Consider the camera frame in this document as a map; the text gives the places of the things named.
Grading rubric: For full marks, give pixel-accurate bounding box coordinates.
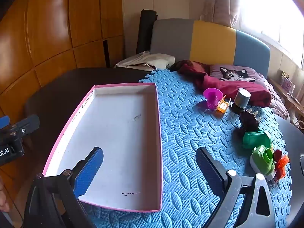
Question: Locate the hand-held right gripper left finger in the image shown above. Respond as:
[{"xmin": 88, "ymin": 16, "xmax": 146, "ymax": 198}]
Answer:
[{"xmin": 24, "ymin": 147, "xmax": 104, "ymax": 228}]

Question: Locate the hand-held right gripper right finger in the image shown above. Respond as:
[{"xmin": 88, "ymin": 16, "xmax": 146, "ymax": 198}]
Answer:
[{"xmin": 196, "ymin": 147, "xmax": 277, "ymax": 228}]

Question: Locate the pink cardboard box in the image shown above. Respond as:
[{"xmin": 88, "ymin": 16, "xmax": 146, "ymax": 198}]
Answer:
[{"xmin": 43, "ymin": 83, "xmax": 163, "ymax": 213}]

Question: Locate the green white plug toy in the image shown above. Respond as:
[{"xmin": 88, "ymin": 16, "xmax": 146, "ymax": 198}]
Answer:
[{"xmin": 249, "ymin": 145, "xmax": 277, "ymax": 182}]

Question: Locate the teal green plastic toy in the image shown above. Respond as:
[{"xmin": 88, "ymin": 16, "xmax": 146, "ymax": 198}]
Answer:
[{"xmin": 242, "ymin": 129, "xmax": 272, "ymax": 150}]

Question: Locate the dark brown hair brush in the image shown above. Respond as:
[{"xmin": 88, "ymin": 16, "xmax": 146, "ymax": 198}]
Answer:
[{"xmin": 234, "ymin": 108, "xmax": 260, "ymax": 136}]

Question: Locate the small orange plastic toy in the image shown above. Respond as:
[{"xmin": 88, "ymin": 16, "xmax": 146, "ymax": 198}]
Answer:
[{"xmin": 217, "ymin": 95, "xmax": 232, "ymax": 114}]

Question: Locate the purple plastic toy cup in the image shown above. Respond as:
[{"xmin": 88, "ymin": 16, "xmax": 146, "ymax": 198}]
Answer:
[{"xmin": 203, "ymin": 88, "xmax": 224, "ymax": 110}]

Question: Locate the red plastic block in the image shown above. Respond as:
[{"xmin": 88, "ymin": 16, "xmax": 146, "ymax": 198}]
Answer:
[{"xmin": 274, "ymin": 154, "xmax": 291, "ymax": 180}]

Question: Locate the grey cylindrical speaker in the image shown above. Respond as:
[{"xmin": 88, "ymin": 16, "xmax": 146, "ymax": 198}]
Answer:
[{"xmin": 230, "ymin": 88, "xmax": 251, "ymax": 114}]

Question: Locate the person's left hand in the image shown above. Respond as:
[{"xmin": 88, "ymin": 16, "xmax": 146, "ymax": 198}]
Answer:
[{"xmin": 0, "ymin": 178, "xmax": 10, "ymax": 213}]

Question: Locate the blue foam puzzle mat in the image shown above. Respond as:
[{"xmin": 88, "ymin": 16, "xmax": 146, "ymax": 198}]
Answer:
[{"xmin": 81, "ymin": 69, "xmax": 292, "ymax": 228}]

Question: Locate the maroon folded cloth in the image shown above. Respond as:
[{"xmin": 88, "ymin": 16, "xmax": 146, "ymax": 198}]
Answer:
[{"xmin": 195, "ymin": 72, "xmax": 272, "ymax": 106}]

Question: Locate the pink duvet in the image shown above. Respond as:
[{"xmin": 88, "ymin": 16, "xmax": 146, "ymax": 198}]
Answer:
[{"xmin": 258, "ymin": 74, "xmax": 290, "ymax": 119}]

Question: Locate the wooden wardrobe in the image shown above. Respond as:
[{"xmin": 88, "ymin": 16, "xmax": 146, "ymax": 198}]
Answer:
[{"xmin": 0, "ymin": 0, "xmax": 125, "ymax": 195}]

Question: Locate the cat print pillow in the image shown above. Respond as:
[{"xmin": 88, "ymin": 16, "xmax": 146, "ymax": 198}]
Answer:
[{"xmin": 209, "ymin": 64, "xmax": 264, "ymax": 82}]

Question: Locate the dark red cushion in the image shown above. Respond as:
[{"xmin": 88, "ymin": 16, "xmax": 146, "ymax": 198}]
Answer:
[{"xmin": 176, "ymin": 60, "xmax": 209, "ymax": 80}]

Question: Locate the wooden side table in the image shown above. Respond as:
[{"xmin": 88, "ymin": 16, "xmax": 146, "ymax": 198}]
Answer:
[{"xmin": 268, "ymin": 76, "xmax": 304, "ymax": 129}]

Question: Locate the purple box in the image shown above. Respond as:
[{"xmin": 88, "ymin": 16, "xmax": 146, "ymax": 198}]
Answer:
[{"xmin": 280, "ymin": 71, "xmax": 296, "ymax": 93}]

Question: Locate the white cloth bag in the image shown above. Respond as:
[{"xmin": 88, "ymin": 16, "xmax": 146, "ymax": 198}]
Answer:
[{"xmin": 115, "ymin": 51, "xmax": 176, "ymax": 73}]

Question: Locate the grey yellow blue headboard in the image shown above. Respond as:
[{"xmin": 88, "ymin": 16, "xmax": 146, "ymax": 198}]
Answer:
[{"xmin": 150, "ymin": 18, "xmax": 271, "ymax": 79}]

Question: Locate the black rolled yoga mat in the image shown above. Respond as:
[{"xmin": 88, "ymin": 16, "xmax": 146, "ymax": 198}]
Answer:
[{"xmin": 136, "ymin": 9, "xmax": 158, "ymax": 55}]

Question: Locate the pink patterned curtain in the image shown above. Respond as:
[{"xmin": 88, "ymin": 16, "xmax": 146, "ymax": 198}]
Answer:
[{"xmin": 199, "ymin": 0, "xmax": 243, "ymax": 28}]

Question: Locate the window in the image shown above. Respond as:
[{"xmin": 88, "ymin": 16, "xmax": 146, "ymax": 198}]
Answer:
[{"xmin": 237, "ymin": 0, "xmax": 304, "ymax": 64}]

